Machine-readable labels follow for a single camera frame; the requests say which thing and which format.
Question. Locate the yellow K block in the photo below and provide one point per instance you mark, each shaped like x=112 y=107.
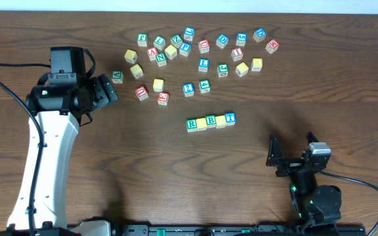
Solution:
x=256 y=64

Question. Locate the blue T block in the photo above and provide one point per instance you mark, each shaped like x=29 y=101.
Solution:
x=230 y=118

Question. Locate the blue 2 block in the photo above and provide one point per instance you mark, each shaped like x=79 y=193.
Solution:
x=188 y=89

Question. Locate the red U block upper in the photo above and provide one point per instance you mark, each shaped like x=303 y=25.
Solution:
x=204 y=46

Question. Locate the green N block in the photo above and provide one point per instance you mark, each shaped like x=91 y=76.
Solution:
x=161 y=59

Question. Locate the red E block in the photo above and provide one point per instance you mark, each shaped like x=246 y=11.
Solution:
x=163 y=98

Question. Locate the red U block lower left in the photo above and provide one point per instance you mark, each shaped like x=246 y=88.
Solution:
x=141 y=93

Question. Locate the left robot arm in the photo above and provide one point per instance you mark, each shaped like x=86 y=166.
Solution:
x=55 y=107

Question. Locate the green B block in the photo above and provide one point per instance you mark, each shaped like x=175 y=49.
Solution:
x=211 y=121

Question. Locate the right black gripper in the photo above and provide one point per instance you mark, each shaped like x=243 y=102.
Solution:
x=291 y=164

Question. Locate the red I block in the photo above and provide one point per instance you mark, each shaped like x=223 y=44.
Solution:
x=237 y=54

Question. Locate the red M block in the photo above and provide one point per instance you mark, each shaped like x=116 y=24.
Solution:
x=272 y=46

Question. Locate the blue J block top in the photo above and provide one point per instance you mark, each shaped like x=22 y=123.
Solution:
x=189 y=34

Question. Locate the blue L block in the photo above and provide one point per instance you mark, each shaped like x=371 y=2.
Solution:
x=203 y=65

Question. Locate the yellow S block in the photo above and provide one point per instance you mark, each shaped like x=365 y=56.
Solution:
x=242 y=69

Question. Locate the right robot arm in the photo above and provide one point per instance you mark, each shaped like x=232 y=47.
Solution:
x=316 y=205

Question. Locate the green R block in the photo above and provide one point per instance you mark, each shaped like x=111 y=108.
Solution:
x=191 y=125

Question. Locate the blue P block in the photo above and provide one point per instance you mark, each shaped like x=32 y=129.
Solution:
x=185 y=49

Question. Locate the blue D block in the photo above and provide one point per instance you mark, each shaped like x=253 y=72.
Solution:
x=222 y=41

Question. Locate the red u block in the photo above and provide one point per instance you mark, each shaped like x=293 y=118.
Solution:
x=204 y=46
x=141 y=93

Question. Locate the yellow O block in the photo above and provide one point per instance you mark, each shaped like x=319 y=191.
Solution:
x=201 y=124

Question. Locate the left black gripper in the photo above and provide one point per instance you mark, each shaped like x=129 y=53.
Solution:
x=105 y=92

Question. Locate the yellow C block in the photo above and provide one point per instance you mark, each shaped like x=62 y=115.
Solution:
x=158 y=85

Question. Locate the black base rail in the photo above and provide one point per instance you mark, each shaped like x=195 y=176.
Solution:
x=208 y=230

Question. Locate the green V block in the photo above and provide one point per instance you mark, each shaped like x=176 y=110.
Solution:
x=117 y=77

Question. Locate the green Z block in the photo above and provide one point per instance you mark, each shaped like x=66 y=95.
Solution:
x=176 y=41

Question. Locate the green L block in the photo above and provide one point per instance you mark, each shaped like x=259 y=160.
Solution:
x=159 y=42

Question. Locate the green J block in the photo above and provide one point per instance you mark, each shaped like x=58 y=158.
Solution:
x=222 y=70

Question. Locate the green 4 block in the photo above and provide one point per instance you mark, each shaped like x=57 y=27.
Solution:
x=204 y=86

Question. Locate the red A block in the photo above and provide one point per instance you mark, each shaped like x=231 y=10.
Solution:
x=152 y=53

